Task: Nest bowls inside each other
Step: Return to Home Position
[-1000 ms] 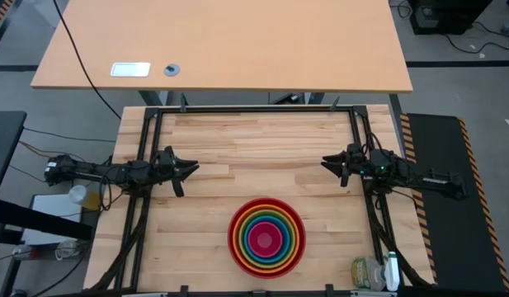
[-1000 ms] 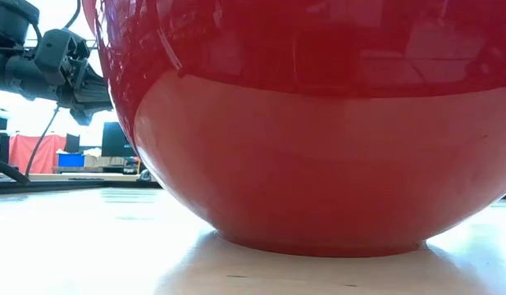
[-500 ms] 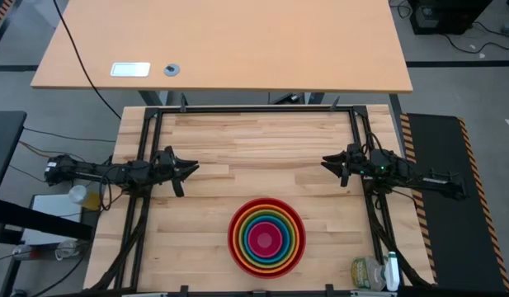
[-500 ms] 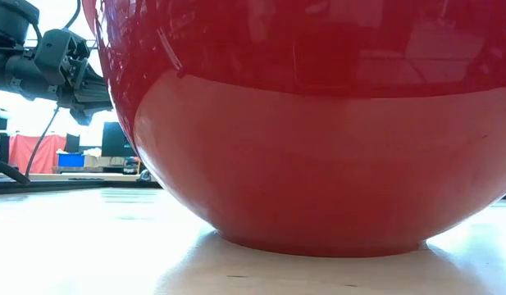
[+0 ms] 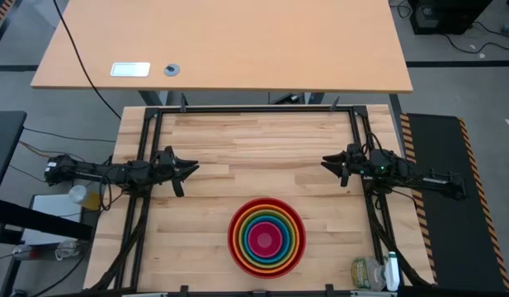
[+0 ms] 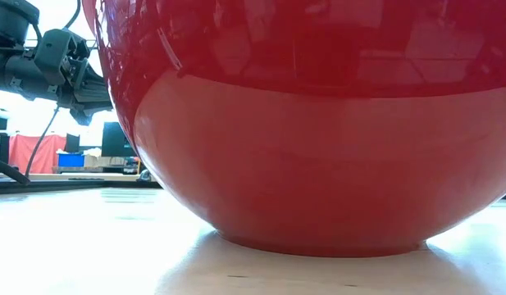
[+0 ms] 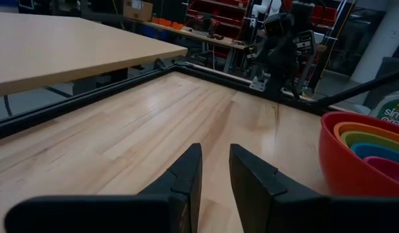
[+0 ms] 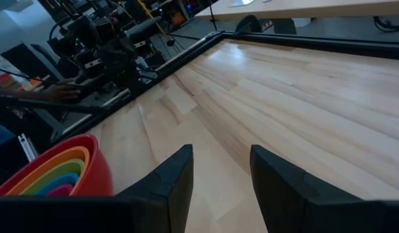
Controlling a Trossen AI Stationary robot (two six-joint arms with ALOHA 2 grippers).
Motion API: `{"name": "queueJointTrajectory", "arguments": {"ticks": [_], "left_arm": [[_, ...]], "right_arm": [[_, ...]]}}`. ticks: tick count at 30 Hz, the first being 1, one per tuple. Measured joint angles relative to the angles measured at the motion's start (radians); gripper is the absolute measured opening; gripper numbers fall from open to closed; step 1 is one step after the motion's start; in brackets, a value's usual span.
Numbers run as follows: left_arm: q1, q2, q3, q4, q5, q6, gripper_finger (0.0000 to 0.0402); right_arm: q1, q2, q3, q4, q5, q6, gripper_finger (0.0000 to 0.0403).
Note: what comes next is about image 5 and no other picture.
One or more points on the light wooden desk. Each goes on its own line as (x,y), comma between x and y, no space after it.
(237,41)

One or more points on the blue bowl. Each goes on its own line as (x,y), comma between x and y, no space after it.
(266,218)

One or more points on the white rectangular card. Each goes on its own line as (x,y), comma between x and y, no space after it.
(130,69)

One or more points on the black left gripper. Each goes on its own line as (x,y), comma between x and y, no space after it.
(165,167)

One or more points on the black aluminium table frame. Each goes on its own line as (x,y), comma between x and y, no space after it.
(254,109)

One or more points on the orange bowl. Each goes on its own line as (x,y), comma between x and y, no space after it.
(266,206)

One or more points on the black computer tower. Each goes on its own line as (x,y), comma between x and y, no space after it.
(448,16)

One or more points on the black side desk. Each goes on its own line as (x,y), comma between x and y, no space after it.
(2,144)

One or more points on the green bowl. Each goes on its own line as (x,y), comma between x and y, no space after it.
(266,212)

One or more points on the plastic bottle with yellow liquid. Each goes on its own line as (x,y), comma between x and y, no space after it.
(83,197)

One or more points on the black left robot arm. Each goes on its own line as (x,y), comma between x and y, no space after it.
(97,171)

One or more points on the white box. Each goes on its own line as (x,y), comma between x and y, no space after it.
(48,218)

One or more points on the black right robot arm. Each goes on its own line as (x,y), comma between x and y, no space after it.
(419,175)

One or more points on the black mat with hazard stripes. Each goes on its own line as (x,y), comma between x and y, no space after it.
(452,231)

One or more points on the large red bowl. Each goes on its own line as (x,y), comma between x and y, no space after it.
(266,200)

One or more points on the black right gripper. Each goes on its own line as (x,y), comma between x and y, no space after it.
(356,163)

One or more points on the spray bottle with green label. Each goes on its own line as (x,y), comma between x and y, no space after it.
(375,272)

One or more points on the small pink bowl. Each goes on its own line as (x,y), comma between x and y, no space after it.
(265,239)

